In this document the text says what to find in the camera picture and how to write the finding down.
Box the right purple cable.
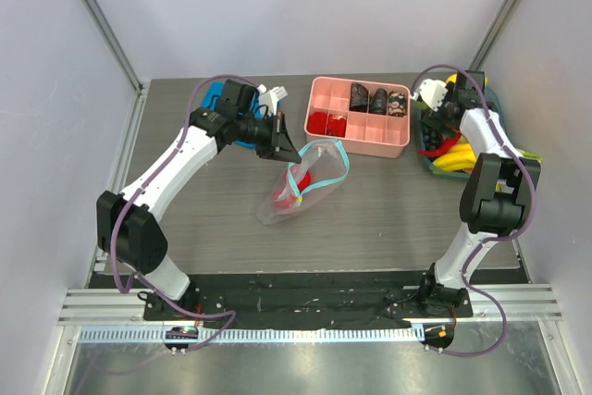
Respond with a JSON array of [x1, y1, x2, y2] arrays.
[[411, 65, 537, 357]]

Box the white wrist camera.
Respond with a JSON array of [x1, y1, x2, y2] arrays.
[[412, 79, 448, 111], [257, 84, 288, 116]]

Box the blue folded cloth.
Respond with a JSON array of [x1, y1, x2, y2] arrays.
[[194, 80, 263, 151]]

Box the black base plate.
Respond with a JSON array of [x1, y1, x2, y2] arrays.
[[142, 269, 474, 329]]

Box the red chili pepper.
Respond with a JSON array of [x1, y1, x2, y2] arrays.
[[419, 133, 462, 157]]

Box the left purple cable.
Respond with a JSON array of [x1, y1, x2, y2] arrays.
[[112, 74, 260, 352]]

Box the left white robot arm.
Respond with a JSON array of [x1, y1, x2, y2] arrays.
[[96, 107, 301, 320]]

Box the purple cable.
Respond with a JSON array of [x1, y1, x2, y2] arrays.
[[112, 74, 260, 352], [411, 65, 537, 357]]

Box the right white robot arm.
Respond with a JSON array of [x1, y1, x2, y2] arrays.
[[413, 70, 541, 316]]

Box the yellow mango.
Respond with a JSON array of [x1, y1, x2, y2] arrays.
[[446, 73, 489, 86]]

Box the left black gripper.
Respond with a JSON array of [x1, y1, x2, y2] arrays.
[[237, 111, 302, 164]]

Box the green celery stalks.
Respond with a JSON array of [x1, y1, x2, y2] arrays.
[[518, 149, 543, 164]]

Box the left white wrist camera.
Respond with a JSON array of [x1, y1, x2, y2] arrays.
[[257, 84, 288, 116]]

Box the teal fruit tray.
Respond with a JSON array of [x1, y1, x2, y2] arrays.
[[411, 86, 506, 181]]

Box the clear zip top bag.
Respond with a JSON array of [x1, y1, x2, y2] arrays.
[[257, 139, 351, 225]]

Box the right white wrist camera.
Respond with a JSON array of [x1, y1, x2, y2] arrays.
[[412, 79, 448, 111]]

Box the dark patterned roll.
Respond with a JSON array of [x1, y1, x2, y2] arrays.
[[349, 82, 369, 113], [368, 88, 389, 116]]

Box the red apple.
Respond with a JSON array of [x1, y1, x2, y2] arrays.
[[271, 171, 312, 211]]

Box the yellow banana bunch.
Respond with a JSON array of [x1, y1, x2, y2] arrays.
[[432, 143, 476, 172]]

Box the red item in tray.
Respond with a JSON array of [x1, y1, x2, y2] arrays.
[[306, 111, 328, 135], [326, 115, 347, 138]]

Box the pink compartment tray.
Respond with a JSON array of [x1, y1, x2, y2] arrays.
[[303, 77, 411, 158]]

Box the dark grape bunch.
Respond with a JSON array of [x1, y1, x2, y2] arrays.
[[422, 126, 443, 151]]

